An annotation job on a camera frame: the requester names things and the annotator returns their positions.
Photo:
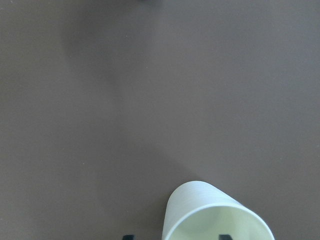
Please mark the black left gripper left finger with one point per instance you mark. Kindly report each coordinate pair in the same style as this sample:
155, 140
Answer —
128, 237

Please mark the cream white cup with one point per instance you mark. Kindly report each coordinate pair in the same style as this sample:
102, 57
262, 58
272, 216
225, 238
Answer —
197, 210

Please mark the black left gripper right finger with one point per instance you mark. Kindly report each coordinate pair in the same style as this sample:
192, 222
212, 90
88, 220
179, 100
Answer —
224, 237

